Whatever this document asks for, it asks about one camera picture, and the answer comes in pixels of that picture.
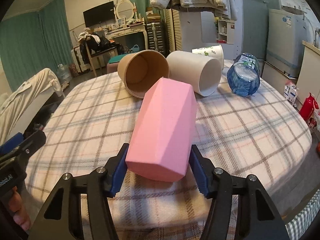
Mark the person's left hand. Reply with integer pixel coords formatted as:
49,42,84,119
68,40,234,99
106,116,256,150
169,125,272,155
7,186,31,231

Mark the orange package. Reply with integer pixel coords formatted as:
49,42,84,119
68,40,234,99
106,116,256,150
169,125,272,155
316,142,320,156

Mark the silver suitcase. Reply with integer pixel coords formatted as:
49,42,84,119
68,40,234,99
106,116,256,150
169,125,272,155
146,22,167,57

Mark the pink faceted cup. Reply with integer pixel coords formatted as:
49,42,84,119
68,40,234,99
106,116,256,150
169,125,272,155
126,77,197,182

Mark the oval vanity mirror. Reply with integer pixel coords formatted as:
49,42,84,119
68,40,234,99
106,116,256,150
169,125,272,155
116,0,135,21

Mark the bed with beige cover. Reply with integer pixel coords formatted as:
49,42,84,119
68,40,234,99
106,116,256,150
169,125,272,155
1,68,64,144

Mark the minnie mouse bag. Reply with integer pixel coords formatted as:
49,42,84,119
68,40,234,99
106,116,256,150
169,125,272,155
307,109,319,133

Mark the white dressing table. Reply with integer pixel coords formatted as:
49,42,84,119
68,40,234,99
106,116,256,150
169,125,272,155
104,23,148,51

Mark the white paper cup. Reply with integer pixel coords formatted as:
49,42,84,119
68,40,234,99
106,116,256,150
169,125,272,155
167,50,222,97

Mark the purple stool green cushion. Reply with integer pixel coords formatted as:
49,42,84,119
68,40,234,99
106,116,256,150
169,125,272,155
106,54,126,74

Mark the clear water jug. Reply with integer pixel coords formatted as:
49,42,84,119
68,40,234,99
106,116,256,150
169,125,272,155
57,64,72,84

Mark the brown paper cup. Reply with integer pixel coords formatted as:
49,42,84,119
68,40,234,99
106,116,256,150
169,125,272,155
117,50,169,99

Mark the teal basket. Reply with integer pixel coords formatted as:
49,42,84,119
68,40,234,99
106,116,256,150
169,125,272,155
124,44,140,54

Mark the wooden chair with clothes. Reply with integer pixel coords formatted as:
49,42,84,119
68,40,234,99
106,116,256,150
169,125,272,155
78,31,124,77

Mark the white detergent bag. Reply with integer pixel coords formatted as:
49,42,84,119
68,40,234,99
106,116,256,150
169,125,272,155
284,81,298,106

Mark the plaid table cloth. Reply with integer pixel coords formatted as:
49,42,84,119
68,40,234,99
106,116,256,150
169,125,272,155
23,73,312,239

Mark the green curtain left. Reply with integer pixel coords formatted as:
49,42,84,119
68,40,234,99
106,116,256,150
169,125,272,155
1,0,73,91

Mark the blue clear plastic cup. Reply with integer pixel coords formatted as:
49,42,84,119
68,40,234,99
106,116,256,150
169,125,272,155
227,53,260,97

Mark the plaid trouser leg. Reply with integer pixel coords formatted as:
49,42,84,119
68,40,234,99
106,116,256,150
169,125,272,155
285,190,319,239

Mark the red bottle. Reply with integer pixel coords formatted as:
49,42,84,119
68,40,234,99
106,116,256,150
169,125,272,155
299,93,319,121

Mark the white cup green print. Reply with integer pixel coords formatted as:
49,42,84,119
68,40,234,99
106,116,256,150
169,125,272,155
191,45,225,70

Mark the black television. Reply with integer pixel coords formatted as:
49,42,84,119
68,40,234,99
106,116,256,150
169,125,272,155
83,1,115,27

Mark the frosted glass sliding door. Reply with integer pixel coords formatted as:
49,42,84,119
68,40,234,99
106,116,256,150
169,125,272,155
237,0,279,61

